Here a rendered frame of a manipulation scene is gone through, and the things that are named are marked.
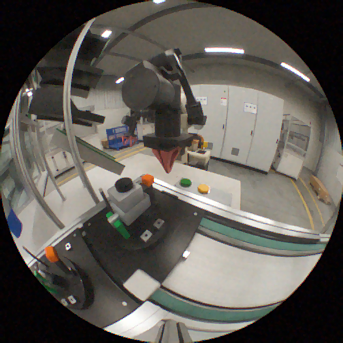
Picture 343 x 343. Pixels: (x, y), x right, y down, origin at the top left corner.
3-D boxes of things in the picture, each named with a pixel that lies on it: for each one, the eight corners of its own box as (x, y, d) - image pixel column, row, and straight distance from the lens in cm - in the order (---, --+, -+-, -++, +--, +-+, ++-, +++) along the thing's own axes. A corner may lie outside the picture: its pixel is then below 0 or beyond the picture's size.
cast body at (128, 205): (137, 196, 24) (130, 169, 20) (151, 205, 21) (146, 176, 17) (107, 220, 22) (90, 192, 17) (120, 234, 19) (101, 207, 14)
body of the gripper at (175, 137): (181, 150, 18) (182, 107, 17) (141, 143, 24) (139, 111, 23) (193, 142, 24) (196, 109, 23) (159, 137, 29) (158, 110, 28)
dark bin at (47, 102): (98, 125, 48) (103, 108, 49) (103, 124, 35) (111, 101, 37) (39, 116, 53) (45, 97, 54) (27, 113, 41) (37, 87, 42)
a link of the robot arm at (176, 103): (184, 84, 25) (159, 86, 27) (174, 73, 19) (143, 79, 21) (183, 114, 24) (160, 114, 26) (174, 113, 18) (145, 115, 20)
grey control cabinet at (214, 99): (197, 150, 390) (201, 89, 387) (221, 156, 375) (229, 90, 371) (191, 154, 342) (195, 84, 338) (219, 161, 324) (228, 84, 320)
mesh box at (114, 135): (129, 141, 594) (126, 124, 583) (139, 143, 522) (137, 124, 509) (108, 148, 536) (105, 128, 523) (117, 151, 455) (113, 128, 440)
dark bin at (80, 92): (86, 99, 65) (92, 86, 67) (88, 91, 52) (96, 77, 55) (45, 92, 72) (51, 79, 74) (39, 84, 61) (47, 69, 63)
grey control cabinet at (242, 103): (221, 156, 375) (229, 90, 371) (242, 162, 380) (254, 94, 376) (219, 161, 324) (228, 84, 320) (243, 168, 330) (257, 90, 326)
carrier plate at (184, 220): (141, 186, 39) (140, 182, 37) (203, 216, 29) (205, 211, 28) (85, 227, 35) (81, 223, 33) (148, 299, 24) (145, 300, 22)
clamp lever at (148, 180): (151, 198, 26) (147, 172, 21) (157, 201, 25) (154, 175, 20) (141, 207, 24) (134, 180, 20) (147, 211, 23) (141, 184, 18)
